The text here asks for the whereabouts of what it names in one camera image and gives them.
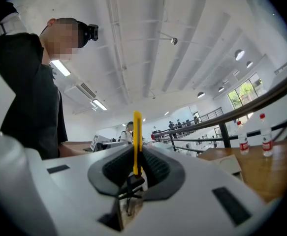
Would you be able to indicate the white ceiling air conditioner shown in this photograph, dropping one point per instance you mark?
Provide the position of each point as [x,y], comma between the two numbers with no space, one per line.
[83,91]

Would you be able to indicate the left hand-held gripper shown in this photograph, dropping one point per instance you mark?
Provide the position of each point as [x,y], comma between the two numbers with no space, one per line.
[108,144]

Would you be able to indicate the yellow pen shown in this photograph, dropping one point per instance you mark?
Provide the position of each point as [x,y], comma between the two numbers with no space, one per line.
[137,141]

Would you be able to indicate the distant black mezzanine railing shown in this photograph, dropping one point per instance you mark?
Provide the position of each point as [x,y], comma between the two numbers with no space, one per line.
[212,113]

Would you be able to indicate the black head-mounted camera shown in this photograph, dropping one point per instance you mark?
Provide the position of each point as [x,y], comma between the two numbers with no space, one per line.
[92,32]

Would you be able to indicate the person's head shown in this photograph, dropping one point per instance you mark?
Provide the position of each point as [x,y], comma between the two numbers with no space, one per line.
[59,40]

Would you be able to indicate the large glass window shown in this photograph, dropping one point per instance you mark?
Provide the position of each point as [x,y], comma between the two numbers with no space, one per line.
[244,92]

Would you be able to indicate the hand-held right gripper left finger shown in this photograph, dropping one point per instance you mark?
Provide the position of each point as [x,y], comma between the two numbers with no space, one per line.
[79,188]

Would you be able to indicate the grey ceiling dome camera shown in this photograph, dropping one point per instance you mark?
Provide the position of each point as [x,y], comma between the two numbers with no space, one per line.
[174,41]

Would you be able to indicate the white ceiling pipe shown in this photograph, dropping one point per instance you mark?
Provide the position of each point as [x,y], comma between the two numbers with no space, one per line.
[116,40]

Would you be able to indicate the water bottle red label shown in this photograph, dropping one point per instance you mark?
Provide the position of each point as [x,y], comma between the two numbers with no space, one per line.
[243,141]
[266,139]

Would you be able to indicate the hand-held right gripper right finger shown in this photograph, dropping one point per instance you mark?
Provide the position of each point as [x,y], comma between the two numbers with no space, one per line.
[195,181]

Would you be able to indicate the person's left forearm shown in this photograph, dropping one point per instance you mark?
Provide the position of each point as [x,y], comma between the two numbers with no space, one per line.
[74,149]

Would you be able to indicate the person's black shirt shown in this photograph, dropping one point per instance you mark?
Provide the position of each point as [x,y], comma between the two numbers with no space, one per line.
[30,95]

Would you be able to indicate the dome pendant lamp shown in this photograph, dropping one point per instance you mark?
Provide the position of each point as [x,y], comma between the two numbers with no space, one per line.
[249,64]
[221,89]
[239,54]
[201,95]

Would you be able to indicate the rectangular ceiling light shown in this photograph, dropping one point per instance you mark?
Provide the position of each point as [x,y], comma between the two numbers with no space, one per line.
[100,104]
[60,67]

